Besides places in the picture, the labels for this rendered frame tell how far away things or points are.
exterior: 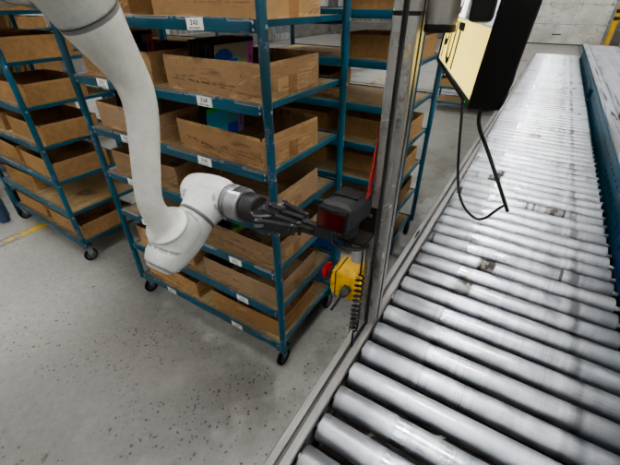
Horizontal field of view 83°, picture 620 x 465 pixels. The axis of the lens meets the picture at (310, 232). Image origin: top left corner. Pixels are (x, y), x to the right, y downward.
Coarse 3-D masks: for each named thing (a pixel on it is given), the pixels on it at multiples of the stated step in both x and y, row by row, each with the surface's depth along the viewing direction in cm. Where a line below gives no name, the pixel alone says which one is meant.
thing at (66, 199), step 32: (0, 64) 156; (32, 64) 240; (96, 96) 194; (0, 128) 208; (32, 128) 173; (32, 192) 226; (64, 192) 226; (96, 192) 226; (128, 192) 228; (96, 256) 223
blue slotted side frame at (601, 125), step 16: (592, 80) 261; (592, 96) 258; (592, 112) 236; (592, 128) 216; (608, 128) 163; (608, 144) 152; (608, 160) 156; (608, 176) 147; (608, 192) 140; (608, 208) 133; (608, 224) 126; (608, 240) 121
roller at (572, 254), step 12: (444, 216) 122; (468, 228) 118; (480, 228) 117; (492, 228) 116; (504, 240) 113; (516, 240) 112; (528, 240) 111; (540, 240) 110; (552, 252) 107; (564, 252) 106; (576, 252) 105; (600, 264) 102
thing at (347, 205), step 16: (336, 192) 64; (352, 192) 64; (320, 208) 60; (336, 208) 59; (352, 208) 60; (368, 208) 65; (320, 224) 61; (336, 224) 59; (352, 224) 61; (352, 240) 66
